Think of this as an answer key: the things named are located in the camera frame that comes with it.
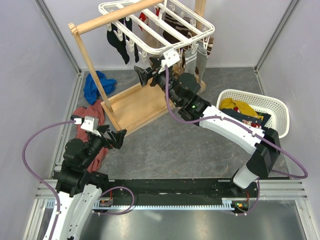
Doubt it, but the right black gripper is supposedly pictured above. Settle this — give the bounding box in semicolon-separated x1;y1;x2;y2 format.
134;56;182;107

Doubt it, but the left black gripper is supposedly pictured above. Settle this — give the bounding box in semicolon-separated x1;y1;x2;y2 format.
81;124;126;168

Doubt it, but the white plastic clip hanger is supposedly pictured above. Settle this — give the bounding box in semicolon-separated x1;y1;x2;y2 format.
106;0;216;63

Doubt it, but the white plastic laundry basket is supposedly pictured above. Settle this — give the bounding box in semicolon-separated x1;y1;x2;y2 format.
216;89;290;139

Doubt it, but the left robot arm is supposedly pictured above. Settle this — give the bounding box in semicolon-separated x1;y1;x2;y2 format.
43;125;127;240

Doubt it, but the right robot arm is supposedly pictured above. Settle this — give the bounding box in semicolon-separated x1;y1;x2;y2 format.
134;57;281;197

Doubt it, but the wooden hanger stand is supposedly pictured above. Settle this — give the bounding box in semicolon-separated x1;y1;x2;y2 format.
67;0;207;137

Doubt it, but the red-brown cloth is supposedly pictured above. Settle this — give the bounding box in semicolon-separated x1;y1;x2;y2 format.
69;99;112;174

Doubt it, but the blue cloth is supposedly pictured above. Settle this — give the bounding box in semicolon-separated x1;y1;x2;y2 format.
83;70;118;106

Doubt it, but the black hanging sock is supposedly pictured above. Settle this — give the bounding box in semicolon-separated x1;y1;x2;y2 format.
106;18;133;65

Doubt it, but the grey striped hanging sock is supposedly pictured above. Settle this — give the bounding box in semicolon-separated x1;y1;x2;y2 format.
184;42;208;80

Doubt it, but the red white hanging sock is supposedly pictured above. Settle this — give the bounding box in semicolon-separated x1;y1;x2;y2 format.
138;11;151;32

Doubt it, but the brown striped hanging sock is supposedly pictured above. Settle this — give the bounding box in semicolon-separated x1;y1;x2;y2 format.
162;13;215;61

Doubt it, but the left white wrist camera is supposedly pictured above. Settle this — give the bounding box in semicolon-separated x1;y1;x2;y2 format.
73;116;102;137

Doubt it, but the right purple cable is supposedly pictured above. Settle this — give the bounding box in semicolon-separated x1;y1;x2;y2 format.
164;65;308;179

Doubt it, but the purple cable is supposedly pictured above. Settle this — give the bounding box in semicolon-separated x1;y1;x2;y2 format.
22;120;76;240
164;65;308;179

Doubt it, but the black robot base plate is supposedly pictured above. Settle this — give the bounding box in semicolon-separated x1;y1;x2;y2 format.
102;178;258;206

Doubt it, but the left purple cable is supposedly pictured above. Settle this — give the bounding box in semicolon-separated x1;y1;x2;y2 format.
22;120;76;240

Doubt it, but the grey slotted cable duct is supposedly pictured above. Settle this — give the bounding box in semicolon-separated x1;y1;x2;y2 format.
46;198;238;211

